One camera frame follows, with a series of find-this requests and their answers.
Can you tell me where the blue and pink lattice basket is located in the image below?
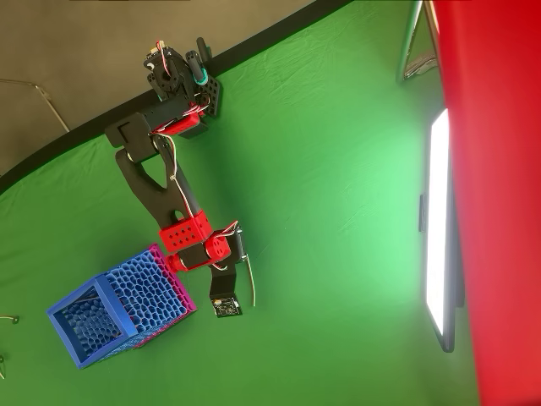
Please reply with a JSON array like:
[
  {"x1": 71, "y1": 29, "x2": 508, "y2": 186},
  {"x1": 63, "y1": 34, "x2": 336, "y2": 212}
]
[{"x1": 45, "y1": 243, "x2": 199, "y2": 370}]

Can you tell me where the green table cloth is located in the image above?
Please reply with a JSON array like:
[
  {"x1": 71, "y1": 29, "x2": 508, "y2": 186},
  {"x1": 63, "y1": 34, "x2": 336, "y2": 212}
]
[{"x1": 0, "y1": 0, "x2": 483, "y2": 406}]

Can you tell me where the thin chrome rod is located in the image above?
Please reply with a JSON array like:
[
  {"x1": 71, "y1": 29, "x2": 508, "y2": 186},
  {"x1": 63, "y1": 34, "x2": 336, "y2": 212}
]
[{"x1": 0, "y1": 78, "x2": 71, "y2": 134}]

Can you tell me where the chrome tube stand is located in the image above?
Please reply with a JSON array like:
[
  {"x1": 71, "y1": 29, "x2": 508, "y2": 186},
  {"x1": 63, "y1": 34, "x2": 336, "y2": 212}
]
[{"x1": 396, "y1": 0, "x2": 443, "y2": 85}]

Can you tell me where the red blurred bar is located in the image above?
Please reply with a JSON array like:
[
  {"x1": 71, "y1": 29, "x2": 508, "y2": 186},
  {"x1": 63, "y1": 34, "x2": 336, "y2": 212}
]
[{"x1": 431, "y1": 0, "x2": 541, "y2": 406}]

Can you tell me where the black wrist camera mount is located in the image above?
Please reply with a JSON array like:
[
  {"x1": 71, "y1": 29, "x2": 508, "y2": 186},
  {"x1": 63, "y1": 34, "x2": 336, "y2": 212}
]
[{"x1": 209, "y1": 262, "x2": 243, "y2": 319}]

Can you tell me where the white red servo wire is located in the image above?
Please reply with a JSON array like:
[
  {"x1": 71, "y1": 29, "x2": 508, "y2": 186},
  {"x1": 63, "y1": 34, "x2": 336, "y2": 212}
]
[{"x1": 151, "y1": 126, "x2": 199, "y2": 215}]

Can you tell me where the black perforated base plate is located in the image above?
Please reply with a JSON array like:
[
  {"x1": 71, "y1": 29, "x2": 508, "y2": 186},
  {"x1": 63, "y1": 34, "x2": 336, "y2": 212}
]
[{"x1": 194, "y1": 74, "x2": 223, "y2": 120}]

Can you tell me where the black clamp with teal ring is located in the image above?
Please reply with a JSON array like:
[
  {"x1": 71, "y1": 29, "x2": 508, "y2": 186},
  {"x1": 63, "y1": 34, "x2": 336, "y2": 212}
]
[{"x1": 185, "y1": 36, "x2": 213, "y2": 88}]

